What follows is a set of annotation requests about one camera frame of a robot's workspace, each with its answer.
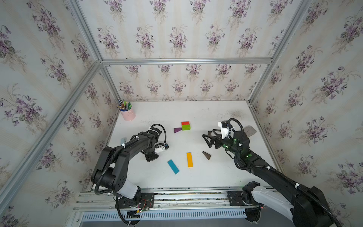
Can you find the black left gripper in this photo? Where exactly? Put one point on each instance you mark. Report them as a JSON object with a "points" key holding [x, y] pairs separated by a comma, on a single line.
{"points": [[149, 159]]}

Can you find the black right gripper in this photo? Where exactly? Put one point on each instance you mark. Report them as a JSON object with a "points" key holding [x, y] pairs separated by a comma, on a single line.
{"points": [[219, 139]]}

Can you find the green rectangular block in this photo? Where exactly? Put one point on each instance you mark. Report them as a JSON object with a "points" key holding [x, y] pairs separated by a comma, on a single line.
{"points": [[186, 127]]}

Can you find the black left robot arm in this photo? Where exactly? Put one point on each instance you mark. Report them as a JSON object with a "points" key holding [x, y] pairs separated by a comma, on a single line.
{"points": [[111, 170]]}

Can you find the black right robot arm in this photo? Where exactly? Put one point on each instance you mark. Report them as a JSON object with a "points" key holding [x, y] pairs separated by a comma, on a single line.
{"points": [[304, 206]]}

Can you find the teal long block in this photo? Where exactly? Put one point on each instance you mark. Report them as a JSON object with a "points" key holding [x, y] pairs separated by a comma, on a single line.
{"points": [[173, 167]]}

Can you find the yellow long block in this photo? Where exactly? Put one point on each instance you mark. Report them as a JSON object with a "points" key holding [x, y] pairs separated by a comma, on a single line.
{"points": [[189, 160]]}

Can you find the pink pen cup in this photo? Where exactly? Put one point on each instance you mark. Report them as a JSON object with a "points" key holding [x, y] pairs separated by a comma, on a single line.
{"points": [[128, 115]]}

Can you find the coloured pens bunch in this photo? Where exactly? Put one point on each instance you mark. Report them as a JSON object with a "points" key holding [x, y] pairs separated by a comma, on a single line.
{"points": [[124, 106]]}

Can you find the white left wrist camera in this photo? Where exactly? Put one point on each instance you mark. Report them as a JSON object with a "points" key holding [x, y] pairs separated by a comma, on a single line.
{"points": [[161, 147]]}

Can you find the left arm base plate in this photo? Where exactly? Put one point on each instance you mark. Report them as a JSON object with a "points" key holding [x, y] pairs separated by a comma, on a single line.
{"points": [[144, 201]]}

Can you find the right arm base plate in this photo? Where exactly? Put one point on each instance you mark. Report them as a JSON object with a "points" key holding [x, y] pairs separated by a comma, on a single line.
{"points": [[238, 198]]}

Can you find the aluminium mounting rail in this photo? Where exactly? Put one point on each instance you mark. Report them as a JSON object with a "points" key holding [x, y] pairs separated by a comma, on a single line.
{"points": [[169, 204]]}

